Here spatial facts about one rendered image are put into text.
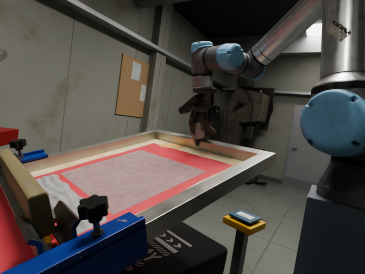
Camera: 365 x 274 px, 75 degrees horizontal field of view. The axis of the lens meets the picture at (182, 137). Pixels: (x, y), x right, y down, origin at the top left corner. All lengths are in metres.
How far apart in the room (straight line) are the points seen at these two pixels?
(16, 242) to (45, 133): 3.01
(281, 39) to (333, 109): 0.37
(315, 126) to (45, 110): 3.25
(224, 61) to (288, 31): 0.20
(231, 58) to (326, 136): 0.36
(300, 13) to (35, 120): 3.11
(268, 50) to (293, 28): 0.09
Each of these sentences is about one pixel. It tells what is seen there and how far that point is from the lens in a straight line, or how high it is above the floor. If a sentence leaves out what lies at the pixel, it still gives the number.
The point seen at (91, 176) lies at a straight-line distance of 0.76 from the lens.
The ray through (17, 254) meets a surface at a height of 1.07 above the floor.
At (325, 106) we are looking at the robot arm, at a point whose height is 1.39.
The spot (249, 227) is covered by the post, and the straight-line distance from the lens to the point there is 1.03.
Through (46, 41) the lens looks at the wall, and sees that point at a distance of 3.52.
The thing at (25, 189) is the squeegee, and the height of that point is 1.18.
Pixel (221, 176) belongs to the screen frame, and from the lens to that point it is 0.59.
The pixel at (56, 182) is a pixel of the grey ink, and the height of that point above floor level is 1.11.
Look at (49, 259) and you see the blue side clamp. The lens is 0.40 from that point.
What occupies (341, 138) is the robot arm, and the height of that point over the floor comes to 1.34.
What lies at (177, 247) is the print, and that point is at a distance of 0.79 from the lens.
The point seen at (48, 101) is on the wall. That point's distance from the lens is 3.49.
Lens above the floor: 1.33
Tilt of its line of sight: 4 degrees down
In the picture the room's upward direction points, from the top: 8 degrees clockwise
